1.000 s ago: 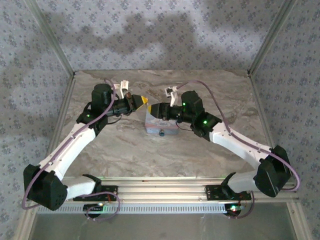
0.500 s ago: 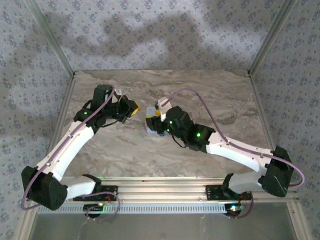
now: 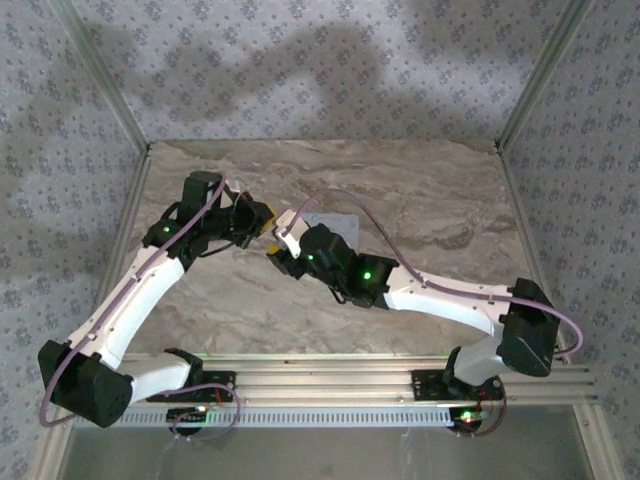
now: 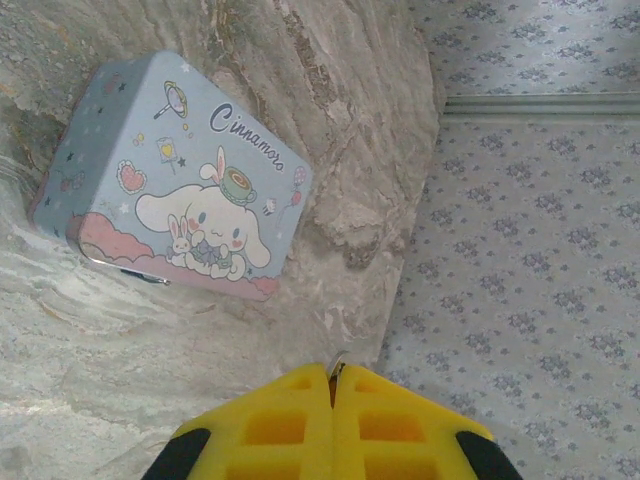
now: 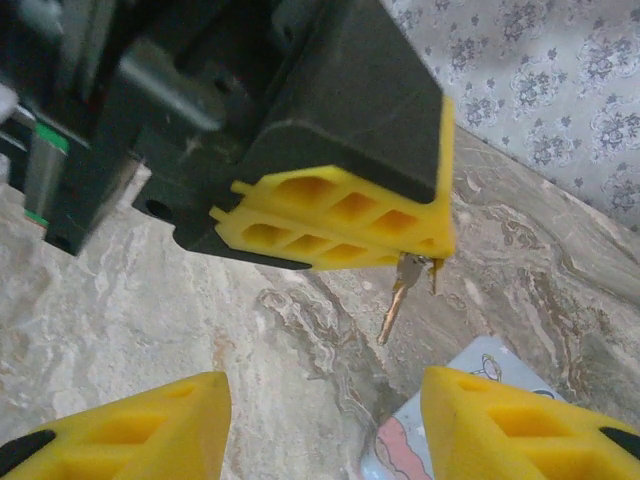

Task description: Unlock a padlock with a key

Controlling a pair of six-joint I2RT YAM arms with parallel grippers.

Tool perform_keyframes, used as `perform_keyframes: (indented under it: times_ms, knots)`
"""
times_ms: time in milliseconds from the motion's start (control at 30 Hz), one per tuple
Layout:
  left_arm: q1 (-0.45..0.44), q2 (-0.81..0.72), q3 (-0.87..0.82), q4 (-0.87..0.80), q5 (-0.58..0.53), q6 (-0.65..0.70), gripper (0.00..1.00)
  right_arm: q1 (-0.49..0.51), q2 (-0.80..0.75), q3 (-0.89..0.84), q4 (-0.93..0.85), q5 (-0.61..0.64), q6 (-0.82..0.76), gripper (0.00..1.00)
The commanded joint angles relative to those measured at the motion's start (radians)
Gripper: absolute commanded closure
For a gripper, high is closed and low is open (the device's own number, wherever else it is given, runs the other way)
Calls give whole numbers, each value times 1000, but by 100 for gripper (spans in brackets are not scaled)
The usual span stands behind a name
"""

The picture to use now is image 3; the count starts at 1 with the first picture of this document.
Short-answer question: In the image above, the aluminium corner post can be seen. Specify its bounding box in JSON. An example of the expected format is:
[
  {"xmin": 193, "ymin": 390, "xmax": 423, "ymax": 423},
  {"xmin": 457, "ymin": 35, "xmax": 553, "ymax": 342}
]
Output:
[
  {"xmin": 493, "ymin": 0, "xmax": 599, "ymax": 151},
  {"xmin": 48, "ymin": 0, "xmax": 153, "ymax": 154}
]

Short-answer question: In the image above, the aluminium table side rail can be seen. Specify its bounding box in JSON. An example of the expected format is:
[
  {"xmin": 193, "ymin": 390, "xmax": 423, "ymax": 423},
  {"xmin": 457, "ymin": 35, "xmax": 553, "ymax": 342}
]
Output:
[
  {"xmin": 29, "ymin": 148, "xmax": 154, "ymax": 480},
  {"xmin": 494, "ymin": 148, "xmax": 629, "ymax": 480}
]

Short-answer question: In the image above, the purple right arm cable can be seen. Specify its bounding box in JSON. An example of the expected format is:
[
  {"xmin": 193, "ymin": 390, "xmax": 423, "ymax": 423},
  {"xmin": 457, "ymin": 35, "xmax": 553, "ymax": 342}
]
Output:
[{"xmin": 279, "ymin": 188, "xmax": 585, "ymax": 359}]

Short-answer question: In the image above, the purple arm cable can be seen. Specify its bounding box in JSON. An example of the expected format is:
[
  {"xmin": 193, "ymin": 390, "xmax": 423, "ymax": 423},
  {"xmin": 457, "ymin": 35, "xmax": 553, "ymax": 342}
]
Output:
[
  {"xmin": 279, "ymin": 188, "xmax": 585, "ymax": 359},
  {"xmin": 38, "ymin": 172, "xmax": 232, "ymax": 429}
]

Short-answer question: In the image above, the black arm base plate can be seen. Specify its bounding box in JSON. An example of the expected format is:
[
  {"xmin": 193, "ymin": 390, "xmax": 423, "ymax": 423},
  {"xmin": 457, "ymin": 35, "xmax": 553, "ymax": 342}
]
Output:
[
  {"xmin": 144, "ymin": 368, "xmax": 237, "ymax": 404},
  {"xmin": 410, "ymin": 368, "xmax": 504, "ymax": 402}
]

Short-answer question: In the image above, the controller board with green light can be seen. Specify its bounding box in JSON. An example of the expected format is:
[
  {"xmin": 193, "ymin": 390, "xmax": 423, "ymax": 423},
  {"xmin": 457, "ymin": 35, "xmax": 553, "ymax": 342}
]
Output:
[
  {"xmin": 447, "ymin": 406, "xmax": 494, "ymax": 432},
  {"xmin": 167, "ymin": 406, "xmax": 211, "ymax": 424}
]

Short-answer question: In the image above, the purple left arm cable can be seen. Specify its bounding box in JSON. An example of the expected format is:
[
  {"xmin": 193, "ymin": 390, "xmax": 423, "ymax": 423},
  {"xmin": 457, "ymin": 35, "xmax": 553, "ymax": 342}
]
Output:
[{"xmin": 38, "ymin": 172, "xmax": 232, "ymax": 429}]

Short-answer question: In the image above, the grey metal panel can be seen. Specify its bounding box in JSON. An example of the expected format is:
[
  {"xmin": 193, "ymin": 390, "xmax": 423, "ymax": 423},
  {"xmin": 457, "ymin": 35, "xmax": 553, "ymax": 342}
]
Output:
[{"xmin": 62, "ymin": 425, "xmax": 597, "ymax": 480}]

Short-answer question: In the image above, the grey slotted cable duct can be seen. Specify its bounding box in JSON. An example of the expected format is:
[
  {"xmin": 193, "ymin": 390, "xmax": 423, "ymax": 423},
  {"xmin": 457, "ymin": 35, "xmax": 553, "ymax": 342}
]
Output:
[{"xmin": 74, "ymin": 405, "xmax": 501, "ymax": 429}]

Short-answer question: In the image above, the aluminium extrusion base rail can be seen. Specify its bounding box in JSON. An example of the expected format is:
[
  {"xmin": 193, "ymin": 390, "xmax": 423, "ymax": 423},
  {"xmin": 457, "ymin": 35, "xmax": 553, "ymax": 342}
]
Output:
[{"xmin": 119, "ymin": 352, "xmax": 599, "ymax": 405}]

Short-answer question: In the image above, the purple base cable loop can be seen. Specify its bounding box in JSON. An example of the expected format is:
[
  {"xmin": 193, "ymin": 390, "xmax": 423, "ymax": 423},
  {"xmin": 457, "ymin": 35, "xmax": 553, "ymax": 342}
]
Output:
[
  {"xmin": 455, "ymin": 377, "xmax": 509, "ymax": 439},
  {"xmin": 169, "ymin": 382, "xmax": 242, "ymax": 444}
]

